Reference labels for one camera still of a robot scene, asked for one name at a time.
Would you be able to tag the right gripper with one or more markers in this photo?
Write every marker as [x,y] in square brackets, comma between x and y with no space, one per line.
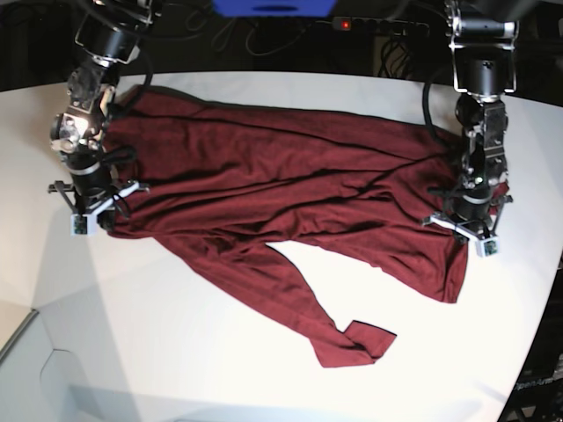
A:
[101,205]

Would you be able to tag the blue box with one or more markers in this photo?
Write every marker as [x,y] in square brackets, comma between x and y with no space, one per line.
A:
[273,8]

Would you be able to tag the black power strip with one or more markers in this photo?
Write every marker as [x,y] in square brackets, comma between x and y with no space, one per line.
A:
[379,26]

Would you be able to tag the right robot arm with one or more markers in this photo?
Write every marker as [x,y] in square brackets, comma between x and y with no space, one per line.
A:
[110,35]

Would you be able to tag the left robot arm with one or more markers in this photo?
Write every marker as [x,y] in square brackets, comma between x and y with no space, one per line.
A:
[483,70]

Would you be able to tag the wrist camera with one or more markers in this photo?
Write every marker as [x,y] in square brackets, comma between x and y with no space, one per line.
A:
[83,225]
[487,247]

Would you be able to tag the dark red t-shirt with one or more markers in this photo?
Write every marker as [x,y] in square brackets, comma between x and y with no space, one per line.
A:
[227,181]

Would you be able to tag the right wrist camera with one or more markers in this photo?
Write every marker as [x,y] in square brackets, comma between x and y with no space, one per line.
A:
[83,225]

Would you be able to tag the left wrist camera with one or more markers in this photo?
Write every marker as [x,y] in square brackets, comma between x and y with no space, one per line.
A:
[487,247]

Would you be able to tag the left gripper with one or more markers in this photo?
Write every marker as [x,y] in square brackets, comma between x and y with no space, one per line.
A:
[474,230]

